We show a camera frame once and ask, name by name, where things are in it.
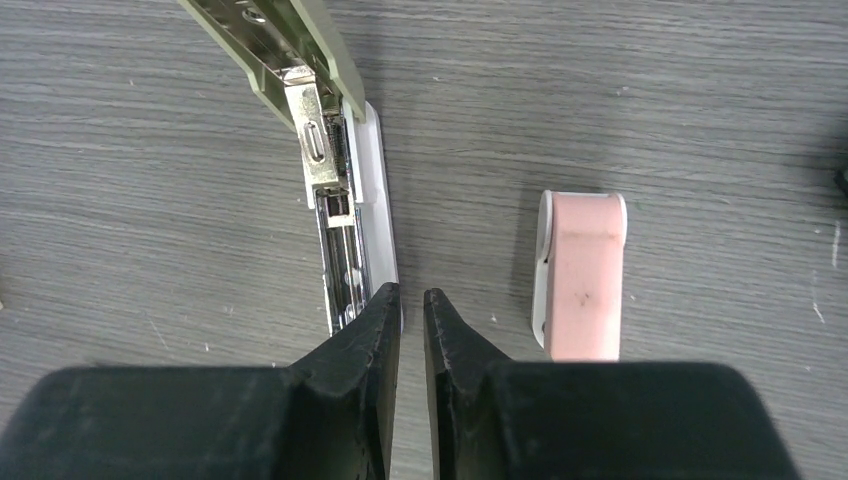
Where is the cream beige stapler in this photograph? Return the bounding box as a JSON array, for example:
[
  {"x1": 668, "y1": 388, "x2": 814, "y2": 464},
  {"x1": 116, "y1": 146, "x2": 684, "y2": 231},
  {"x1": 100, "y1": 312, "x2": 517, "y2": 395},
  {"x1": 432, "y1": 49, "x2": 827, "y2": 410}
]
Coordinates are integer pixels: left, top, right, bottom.
[{"x1": 182, "y1": 0, "x2": 399, "y2": 334}]

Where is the pink white stapler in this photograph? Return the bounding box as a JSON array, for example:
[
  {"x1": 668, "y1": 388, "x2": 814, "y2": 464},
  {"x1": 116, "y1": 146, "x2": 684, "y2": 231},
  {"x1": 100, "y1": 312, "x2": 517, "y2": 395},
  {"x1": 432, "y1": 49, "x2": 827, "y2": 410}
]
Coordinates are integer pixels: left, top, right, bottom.
[{"x1": 531, "y1": 190, "x2": 628, "y2": 362}]

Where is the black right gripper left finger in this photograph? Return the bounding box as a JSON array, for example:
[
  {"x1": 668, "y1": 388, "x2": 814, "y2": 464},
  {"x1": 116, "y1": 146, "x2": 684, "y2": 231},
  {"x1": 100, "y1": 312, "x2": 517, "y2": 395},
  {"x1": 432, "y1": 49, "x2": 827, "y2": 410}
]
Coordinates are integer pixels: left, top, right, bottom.
[{"x1": 1, "y1": 283, "x2": 401, "y2": 479}]

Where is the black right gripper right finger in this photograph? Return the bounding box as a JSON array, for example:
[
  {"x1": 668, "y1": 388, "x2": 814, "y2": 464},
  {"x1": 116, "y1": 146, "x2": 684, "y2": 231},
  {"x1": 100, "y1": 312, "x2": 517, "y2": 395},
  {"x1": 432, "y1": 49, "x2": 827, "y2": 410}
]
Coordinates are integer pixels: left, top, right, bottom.
[{"x1": 423, "y1": 289, "x2": 799, "y2": 479}]

